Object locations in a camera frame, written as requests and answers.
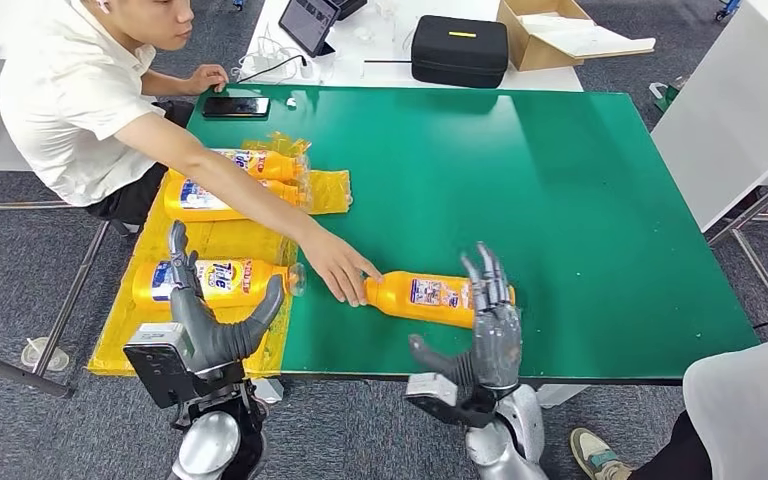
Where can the orange detergent bottle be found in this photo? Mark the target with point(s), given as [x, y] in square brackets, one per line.
[397, 298]
[225, 291]
[271, 166]
[192, 202]

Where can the person's shoe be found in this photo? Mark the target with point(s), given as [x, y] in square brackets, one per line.
[592, 454]

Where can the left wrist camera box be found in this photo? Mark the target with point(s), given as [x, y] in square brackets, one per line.
[155, 364]

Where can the yellow taped cardboard mat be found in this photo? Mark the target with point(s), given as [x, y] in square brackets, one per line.
[126, 338]

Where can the blue wheeled frame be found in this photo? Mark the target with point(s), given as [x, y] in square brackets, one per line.
[727, 8]

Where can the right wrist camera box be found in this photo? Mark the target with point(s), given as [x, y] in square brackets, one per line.
[437, 397]

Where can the open cardboard box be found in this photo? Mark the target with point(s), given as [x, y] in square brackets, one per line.
[534, 53]

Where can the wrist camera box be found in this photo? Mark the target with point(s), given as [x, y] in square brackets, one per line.
[437, 397]
[155, 364]

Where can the black tablet on stand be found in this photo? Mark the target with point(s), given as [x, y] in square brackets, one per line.
[308, 23]

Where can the black smartphone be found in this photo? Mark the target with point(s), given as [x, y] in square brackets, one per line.
[235, 107]

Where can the white table foot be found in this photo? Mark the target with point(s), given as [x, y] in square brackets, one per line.
[563, 395]
[269, 391]

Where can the thin black stick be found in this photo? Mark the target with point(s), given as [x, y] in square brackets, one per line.
[387, 61]

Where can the person's right hand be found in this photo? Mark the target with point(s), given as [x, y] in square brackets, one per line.
[338, 268]

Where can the white desk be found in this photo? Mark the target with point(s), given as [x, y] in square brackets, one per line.
[732, 106]

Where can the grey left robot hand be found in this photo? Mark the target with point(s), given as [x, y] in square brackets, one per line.
[208, 338]

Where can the person's left hand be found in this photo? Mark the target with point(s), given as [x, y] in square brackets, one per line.
[206, 79]

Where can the clear plastic cup lid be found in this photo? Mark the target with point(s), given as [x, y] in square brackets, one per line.
[45, 356]

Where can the black zipped carry case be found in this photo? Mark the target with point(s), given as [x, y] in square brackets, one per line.
[459, 56]

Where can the person's left forearm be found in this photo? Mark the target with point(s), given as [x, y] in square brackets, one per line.
[165, 83]

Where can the metal desk frame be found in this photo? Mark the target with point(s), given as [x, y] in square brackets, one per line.
[762, 278]

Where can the white sheet in box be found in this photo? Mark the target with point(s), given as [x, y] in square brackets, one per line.
[589, 40]

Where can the person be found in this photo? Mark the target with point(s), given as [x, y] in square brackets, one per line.
[66, 106]
[748, 417]

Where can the metal frame with legs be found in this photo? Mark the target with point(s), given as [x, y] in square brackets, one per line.
[71, 298]

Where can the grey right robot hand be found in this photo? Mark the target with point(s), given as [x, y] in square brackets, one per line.
[498, 348]

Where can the black electronic device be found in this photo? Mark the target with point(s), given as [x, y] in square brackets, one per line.
[347, 6]

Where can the green and white floor object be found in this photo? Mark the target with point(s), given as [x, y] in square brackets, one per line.
[667, 95]

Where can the person's right forearm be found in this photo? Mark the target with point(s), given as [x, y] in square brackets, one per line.
[245, 192]

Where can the white table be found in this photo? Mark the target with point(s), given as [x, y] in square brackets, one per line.
[387, 40]

